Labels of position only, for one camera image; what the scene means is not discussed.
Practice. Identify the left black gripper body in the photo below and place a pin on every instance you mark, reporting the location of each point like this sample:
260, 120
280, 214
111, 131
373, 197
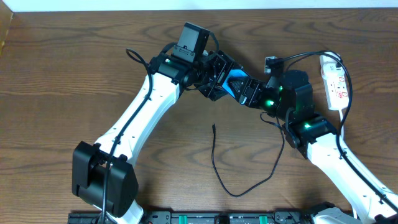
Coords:
214, 76

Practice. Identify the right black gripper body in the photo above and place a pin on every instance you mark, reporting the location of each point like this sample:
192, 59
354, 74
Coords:
252, 92

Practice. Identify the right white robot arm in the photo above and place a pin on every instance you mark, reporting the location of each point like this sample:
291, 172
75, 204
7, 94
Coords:
289, 96

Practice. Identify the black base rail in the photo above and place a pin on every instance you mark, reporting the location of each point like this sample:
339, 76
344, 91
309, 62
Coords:
167, 217

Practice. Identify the white USB charger plug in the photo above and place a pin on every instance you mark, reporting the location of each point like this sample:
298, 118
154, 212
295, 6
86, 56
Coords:
330, 68

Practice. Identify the blue Galaxy smartphone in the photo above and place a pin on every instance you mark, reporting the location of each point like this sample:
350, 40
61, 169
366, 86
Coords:
233, 74

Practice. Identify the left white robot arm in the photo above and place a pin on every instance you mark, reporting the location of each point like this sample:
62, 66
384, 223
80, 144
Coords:
103, 173

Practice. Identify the white power strip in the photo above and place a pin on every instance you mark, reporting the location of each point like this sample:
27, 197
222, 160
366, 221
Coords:
336, 90

